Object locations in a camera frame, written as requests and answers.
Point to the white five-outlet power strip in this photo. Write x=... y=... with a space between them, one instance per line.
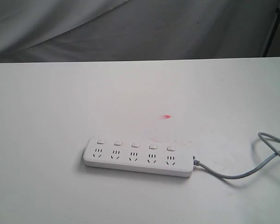
x=139 y=156

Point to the grey backdrop cloth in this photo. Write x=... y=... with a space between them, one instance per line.
x=134 y=30

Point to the black tripod stand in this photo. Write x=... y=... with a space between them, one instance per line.
x=273 y=32

